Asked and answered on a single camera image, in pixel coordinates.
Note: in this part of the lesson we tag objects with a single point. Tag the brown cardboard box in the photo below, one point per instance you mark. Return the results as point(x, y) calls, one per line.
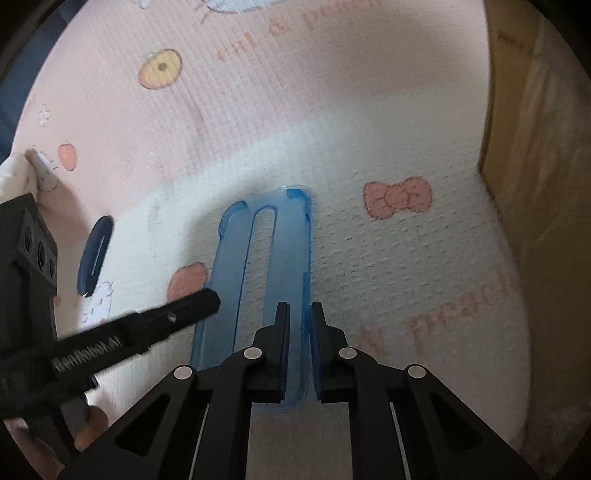
point(508, 115)

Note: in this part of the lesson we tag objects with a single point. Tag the dark blue oval case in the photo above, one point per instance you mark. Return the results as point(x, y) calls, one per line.
point(94, 249)

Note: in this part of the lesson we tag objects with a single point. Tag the person's left hand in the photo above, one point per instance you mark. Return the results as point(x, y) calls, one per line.
point(92, 427)

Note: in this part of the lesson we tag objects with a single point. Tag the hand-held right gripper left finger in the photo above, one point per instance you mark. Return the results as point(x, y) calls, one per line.
point(279, 350)

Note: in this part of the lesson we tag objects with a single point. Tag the pink cat printed blanket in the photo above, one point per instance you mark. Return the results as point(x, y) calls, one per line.
point(369, 115)

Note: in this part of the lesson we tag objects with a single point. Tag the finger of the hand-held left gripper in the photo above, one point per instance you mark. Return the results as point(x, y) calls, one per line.
point(175, 318)

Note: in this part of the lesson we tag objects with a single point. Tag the dark teal curtain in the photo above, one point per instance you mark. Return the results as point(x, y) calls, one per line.
point(11, 110)

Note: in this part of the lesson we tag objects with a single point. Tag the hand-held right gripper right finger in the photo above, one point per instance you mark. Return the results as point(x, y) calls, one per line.
point(323, 355)

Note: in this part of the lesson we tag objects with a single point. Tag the blue translucent phone case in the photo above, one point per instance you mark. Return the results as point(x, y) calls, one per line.
point(231, 277)

